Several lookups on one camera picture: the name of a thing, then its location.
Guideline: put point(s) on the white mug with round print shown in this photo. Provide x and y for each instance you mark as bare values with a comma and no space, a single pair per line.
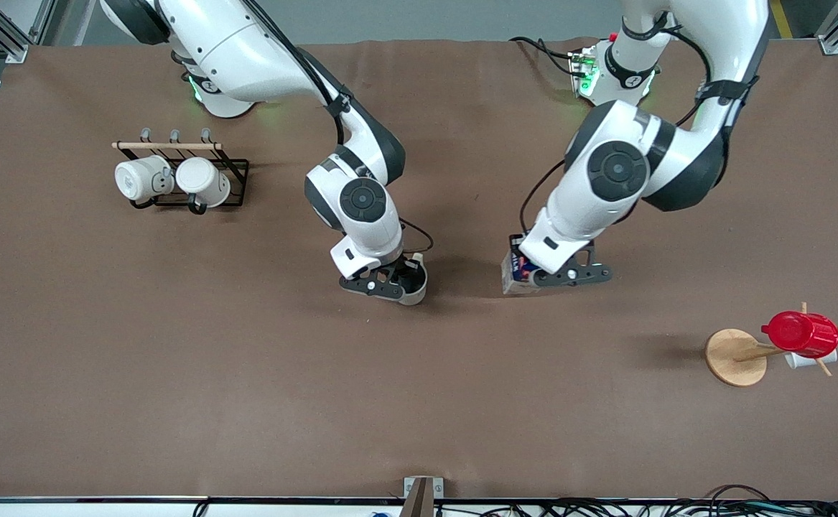
135,179

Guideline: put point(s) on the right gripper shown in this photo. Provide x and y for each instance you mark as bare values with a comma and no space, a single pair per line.
410,273

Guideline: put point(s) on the blue white milk carton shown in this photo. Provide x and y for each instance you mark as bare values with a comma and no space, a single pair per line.
512,280

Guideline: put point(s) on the red plastic cup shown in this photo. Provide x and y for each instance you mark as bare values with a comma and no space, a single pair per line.
799,332

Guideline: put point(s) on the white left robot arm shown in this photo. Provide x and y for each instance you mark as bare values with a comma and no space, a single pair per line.
616,170

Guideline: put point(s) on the white ribbed cup grey inside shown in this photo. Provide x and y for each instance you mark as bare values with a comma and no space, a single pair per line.
413,293

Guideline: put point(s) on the metal table edge bracket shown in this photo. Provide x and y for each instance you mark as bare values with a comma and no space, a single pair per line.
422,495

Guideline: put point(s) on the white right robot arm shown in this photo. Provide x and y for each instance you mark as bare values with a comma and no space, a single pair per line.
232,43

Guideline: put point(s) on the wooden mug tree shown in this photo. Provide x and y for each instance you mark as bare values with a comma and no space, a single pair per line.
734,357

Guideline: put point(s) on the small white cup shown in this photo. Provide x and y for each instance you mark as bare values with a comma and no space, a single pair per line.
799,361

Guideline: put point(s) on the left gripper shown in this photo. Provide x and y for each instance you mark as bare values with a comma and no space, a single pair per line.
515,240

